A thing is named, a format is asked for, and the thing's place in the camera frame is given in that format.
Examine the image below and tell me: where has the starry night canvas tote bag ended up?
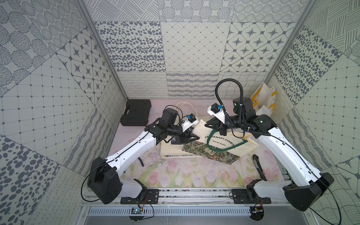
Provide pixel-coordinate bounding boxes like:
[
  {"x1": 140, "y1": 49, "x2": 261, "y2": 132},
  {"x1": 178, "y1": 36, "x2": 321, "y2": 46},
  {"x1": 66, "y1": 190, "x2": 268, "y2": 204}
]
[{"x1": 160, "y1": 101, "x2": 199, "y2": 159}]

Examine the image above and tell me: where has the green handled floral tote bag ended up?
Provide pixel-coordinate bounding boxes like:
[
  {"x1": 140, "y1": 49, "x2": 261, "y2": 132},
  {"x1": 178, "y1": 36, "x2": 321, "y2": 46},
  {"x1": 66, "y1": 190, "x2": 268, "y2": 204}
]
[{"x1": 182, "y1": 120, "x2": 259, "y2": 165}]

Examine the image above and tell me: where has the black tool near right arm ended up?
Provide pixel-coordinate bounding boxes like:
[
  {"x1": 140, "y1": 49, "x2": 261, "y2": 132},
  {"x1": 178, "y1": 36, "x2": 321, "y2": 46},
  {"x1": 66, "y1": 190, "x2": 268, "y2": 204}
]
[{"x1": 252, "y1": 154, "x2": 267, "y2": 181}]

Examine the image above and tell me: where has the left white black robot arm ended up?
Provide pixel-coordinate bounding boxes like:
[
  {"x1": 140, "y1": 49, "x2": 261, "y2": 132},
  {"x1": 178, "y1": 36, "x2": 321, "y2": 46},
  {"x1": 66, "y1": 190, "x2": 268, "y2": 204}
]
[{"x1": 84, "y1": 108, "x2": 199, "y2": 204}]

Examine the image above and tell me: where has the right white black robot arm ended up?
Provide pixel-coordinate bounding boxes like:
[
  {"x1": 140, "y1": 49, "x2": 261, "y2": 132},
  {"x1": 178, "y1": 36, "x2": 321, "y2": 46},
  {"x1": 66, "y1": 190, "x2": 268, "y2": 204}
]
[{"x1": 205, "y1": 98, "x2": 334, "y2": 212}]

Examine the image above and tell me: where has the black plastic tool case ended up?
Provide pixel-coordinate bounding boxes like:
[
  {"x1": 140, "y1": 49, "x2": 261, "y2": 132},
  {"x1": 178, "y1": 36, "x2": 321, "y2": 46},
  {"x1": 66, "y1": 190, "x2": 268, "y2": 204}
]
[{"x1": 120, "y1": 99, "x2": 152, "y2": 126}]

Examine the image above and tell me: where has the left small circuit board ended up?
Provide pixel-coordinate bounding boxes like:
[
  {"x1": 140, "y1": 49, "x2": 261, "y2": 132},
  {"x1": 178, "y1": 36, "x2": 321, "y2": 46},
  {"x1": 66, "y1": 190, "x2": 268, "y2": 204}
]
[{"x1": 130, "y1": 207, "x2": 143, "y2": 216}]

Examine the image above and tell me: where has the small circuit board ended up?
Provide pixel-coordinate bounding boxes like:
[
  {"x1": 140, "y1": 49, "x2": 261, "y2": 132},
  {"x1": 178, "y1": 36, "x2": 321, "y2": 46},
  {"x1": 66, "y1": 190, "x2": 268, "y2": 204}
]
[
  {"x1": 250, "y1": 206, "x2": 264, "y2": 221},
  {"x1": 130, "y1": 207, "x2": 143, "y2": 216}
]

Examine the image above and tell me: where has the right small circuit board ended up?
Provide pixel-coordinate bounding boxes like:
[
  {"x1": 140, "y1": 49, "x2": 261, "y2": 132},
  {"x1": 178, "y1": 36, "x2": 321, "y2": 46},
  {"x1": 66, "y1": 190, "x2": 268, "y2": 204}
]
[{"x1": 250, "y1": 206, "x2": 264, "y2": 221}]

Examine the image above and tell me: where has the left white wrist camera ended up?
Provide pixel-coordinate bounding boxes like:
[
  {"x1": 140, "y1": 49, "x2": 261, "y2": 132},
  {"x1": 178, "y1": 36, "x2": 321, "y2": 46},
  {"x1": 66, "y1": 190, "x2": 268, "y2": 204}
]
[{"x1": 181, "y1": 113, "x2": 199, "y2": 132}]

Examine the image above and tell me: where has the yellow handled illustrated tote bag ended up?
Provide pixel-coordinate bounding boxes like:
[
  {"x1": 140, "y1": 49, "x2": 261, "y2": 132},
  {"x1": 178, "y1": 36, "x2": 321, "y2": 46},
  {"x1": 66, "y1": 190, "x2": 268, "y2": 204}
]
[{"x1": 250, "y1": 83, "x2": 277, "y2": 116}]

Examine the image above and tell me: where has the aluminium rail frame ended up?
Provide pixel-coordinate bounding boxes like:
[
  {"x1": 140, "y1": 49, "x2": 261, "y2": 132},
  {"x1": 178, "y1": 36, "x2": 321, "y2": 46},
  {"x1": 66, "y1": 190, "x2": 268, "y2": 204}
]
[{"x1": 80, "y1": 187, "x2": 313, "y2": 207}]

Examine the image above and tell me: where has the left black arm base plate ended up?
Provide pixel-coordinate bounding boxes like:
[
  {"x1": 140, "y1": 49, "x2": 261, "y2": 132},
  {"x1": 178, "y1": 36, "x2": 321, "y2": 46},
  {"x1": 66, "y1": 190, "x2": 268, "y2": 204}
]
[{"x1": 121, "y1": 189, "x2": 159, "y2": 204}]

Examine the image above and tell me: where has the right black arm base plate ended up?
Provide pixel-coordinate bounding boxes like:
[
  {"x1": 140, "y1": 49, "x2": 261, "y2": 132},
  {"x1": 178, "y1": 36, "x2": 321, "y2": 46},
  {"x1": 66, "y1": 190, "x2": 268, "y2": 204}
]
[{"x1": 229, "y1": 188, "x2": 272, "y2": 204}]

